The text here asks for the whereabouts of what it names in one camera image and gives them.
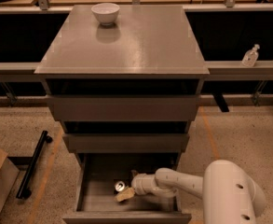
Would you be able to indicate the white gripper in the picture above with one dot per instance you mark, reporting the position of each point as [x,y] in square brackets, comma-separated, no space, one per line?
[140,183]

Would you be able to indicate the dark pepsi can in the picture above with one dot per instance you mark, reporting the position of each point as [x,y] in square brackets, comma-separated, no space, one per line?
[119,186]

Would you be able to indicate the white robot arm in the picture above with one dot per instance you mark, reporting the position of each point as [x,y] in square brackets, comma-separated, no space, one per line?
[229,194]

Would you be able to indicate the grey open bottom drawer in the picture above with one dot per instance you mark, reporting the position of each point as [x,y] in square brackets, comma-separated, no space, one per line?
[95,197]

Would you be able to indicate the grey middle drawer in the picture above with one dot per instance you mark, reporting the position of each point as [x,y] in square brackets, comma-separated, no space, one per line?
[126,143]

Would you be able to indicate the grey drawer cabinet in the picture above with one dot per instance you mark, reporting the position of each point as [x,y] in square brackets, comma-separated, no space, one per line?
[125,96]

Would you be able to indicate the grey top drawer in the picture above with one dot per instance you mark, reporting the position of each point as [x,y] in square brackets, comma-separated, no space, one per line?
[158,108]

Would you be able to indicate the black metal bar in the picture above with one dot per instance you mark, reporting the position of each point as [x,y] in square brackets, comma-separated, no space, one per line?
[24,191]

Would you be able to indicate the white ceramic bowl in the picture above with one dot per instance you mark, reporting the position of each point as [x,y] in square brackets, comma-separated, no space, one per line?
[106,13]

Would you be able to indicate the grey metal rail frame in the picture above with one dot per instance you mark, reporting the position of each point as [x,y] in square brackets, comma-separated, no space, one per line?
[11,70]

